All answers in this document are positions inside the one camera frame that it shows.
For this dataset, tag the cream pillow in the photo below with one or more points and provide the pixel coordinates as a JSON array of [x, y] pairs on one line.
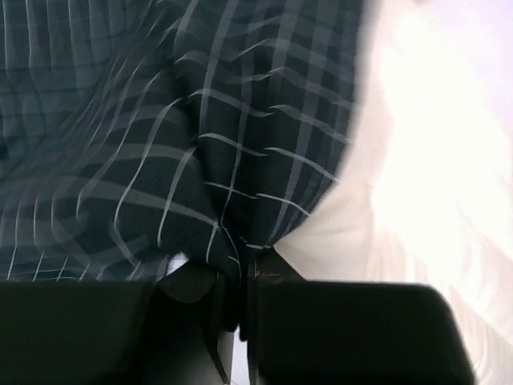
[[424, 190]]

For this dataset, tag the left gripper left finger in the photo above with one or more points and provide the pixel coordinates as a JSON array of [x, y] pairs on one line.
[[169, 332]]

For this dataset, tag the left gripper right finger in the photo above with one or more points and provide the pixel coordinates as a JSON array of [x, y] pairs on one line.
[[311, 332]]

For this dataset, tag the dark checked pillowcase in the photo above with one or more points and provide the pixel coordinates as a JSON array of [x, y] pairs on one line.
[[132, 131]]

